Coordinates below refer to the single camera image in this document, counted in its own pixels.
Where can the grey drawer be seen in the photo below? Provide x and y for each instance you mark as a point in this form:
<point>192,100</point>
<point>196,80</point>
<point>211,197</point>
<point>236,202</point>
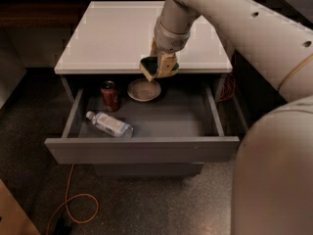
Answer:
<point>180,126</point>
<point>150,170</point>

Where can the cardboard box corner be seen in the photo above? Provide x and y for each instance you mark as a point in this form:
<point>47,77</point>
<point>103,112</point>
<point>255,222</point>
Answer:
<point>13,220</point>

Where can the green yellow sponge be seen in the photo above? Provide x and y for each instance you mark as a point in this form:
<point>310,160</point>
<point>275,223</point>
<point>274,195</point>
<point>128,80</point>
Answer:
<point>148,67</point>

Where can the black plug on floor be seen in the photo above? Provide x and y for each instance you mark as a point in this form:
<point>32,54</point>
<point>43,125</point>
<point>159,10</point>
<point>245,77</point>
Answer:
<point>61,228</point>

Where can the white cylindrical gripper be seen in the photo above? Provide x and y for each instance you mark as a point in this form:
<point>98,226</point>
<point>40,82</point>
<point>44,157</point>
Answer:
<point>169,39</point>

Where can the beige ceramic bowl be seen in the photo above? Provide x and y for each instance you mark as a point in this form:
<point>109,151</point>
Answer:
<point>142,90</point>

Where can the grey bottom drawer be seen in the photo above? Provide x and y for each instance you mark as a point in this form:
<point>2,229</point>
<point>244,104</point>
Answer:
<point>150,170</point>

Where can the grey top drawer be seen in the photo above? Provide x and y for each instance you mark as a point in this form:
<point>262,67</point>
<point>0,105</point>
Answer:
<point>180,126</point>

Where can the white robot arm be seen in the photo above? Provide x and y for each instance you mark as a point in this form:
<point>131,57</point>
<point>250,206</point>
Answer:
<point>273,176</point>

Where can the dark wooden shelf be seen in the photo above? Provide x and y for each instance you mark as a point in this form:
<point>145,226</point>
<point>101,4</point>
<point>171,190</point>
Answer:
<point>44,13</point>

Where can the clear plastic water bottle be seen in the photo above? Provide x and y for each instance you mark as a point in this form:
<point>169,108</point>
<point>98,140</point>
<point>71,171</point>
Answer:
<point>110,125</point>

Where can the grey drawer cabinet white top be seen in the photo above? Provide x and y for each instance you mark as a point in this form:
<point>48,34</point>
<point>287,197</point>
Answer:
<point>113,37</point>

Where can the red soda can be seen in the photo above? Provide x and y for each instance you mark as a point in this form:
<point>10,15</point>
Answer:
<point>110,96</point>

